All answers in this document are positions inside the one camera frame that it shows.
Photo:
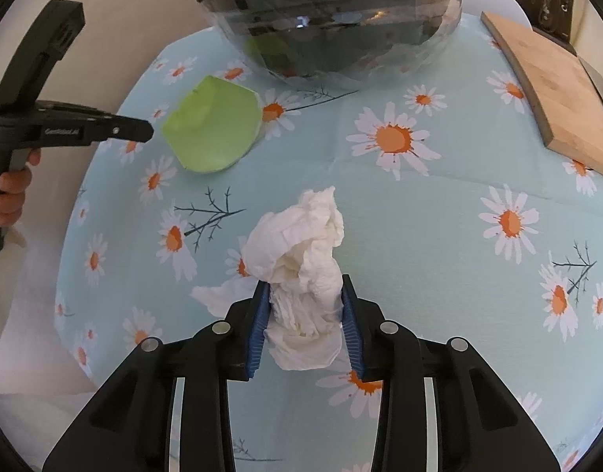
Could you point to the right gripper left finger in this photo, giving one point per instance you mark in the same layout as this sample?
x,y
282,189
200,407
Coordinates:
x,y
126,425

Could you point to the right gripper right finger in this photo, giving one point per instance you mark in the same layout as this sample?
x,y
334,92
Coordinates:
x,y
480,426

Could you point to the clear trash bin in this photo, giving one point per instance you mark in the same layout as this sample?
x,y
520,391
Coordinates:
x,y
346,42

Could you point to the bamboo cutting board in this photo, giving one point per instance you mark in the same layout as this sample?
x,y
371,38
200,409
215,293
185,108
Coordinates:
x,y
562,97

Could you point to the green paper piece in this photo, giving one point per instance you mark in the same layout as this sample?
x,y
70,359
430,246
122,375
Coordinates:
x,y
214,125

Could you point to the person's left hand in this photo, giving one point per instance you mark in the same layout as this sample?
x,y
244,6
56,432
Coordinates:
x,y
13,186

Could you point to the daisy print blue tablecloth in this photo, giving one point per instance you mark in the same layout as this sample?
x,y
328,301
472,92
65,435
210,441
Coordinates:
x,y
458,222

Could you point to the steel cleaver black handle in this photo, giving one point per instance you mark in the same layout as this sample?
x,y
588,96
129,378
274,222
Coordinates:
x,y
595,77

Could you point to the white chair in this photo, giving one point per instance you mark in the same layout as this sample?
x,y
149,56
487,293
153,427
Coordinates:
x,y
509,9

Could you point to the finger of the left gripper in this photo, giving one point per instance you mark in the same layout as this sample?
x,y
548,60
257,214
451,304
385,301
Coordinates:
x,y
131,129

